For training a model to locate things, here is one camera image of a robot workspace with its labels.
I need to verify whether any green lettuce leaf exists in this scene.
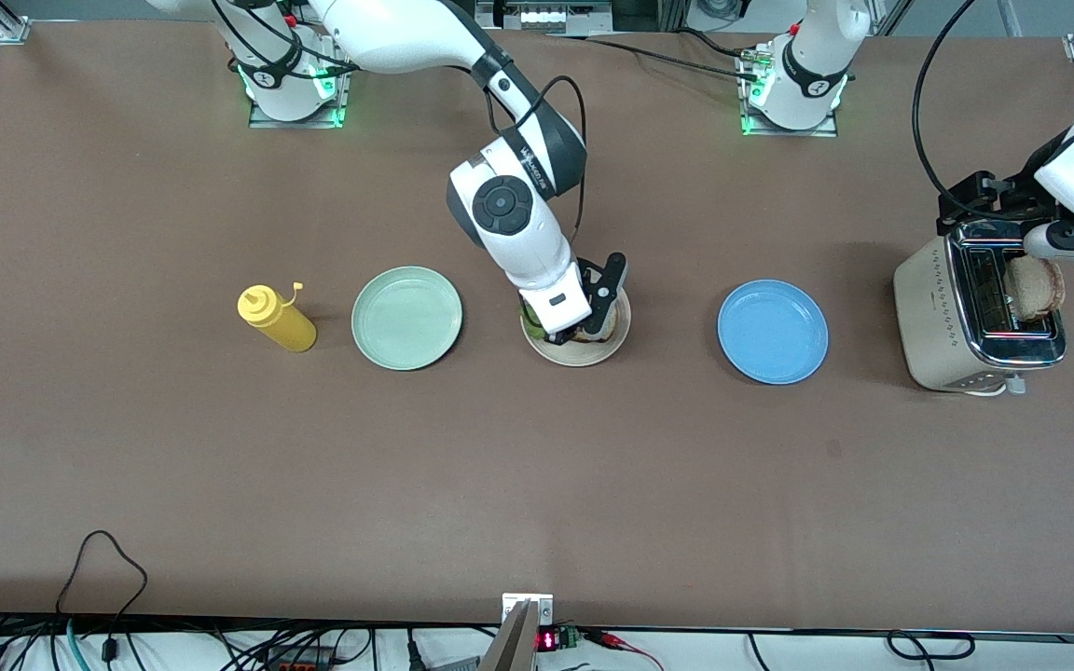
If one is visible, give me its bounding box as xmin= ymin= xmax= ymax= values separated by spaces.
xmin=520 ymin=280 xmax=617 ymax=344

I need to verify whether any round-topped bread slice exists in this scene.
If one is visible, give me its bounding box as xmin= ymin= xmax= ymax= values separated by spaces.
xmin=1004 ymin=256 xmax=1067 ymax=323

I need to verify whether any yellow mustard squeeze bottle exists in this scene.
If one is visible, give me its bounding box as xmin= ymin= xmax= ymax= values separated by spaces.
xmin=238 ymin=281 xmax=318 ymax=353

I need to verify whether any beige plate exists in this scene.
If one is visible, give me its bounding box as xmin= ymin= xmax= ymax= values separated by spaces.
xmin=520 ymin=263 xmax=632 ymax=367

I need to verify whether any mint green plate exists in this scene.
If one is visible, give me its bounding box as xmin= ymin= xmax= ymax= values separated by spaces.
xmin=351 ymin=267 xmax=463 ymax=371

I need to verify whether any blue plate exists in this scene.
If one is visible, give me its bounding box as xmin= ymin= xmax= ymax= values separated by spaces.
xmin=718 ymin=280 xmax=830 ymax=385

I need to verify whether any beige chrome toaster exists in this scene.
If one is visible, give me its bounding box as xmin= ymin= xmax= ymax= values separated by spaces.
xmin=892 ymin=220 xmax=1067 ymax=397

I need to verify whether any white lit control unit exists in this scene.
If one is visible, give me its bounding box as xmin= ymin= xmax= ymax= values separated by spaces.
xmin=475 ymin=0 xmax=613 ymax=32

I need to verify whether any grey metal bar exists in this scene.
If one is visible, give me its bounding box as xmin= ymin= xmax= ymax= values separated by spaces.
xmin=478 ymin=601 xmax=539 ymax=671

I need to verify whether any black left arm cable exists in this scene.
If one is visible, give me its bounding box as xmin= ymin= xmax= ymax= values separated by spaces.
xmin=913 ymin=0 xmax=978 ymax=211

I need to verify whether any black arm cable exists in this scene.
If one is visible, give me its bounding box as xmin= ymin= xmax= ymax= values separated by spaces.
xmin=913 ymin=0 xmax=978 ymax=211
xmin=486 ymin=76 xmax=589 ymax=245

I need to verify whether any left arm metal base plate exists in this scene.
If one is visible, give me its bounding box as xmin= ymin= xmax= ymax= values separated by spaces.
xmin=737 ymin=42 xmax=841 ymax=138

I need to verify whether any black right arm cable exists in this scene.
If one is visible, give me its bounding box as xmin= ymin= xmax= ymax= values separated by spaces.
xmin=486 ymin=76 xmax=589 ymax=245

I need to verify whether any long black table cable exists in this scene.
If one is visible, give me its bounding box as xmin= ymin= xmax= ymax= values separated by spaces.
xmin=544 ymin=32 xmax=762 ymax=83

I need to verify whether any short black table cable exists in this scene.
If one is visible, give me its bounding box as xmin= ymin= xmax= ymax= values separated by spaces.
xmin=675 ymin=26 xmax=747 ymax=61

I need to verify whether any white metal edge bracket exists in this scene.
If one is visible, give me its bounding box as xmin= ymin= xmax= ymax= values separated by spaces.
xmin=502 ymin=593 xmax=555 ymax=627

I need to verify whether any red wire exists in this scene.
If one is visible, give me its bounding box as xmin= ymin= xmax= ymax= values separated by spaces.
xmin=584 ymin=629 xmax=664 ymax=671

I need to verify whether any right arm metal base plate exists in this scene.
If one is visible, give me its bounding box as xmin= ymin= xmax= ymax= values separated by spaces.
xmin=248 ymin=26 xmax=356 ymax=129

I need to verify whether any black oval coiled cable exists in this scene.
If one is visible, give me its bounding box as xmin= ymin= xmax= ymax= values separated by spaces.
xmin=887 ymin=630 xmax=976 ymax=661

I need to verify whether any thin black looped cable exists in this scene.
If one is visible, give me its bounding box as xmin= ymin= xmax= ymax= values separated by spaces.
xmin=55 ymin=531 xmax=148 ymax=663

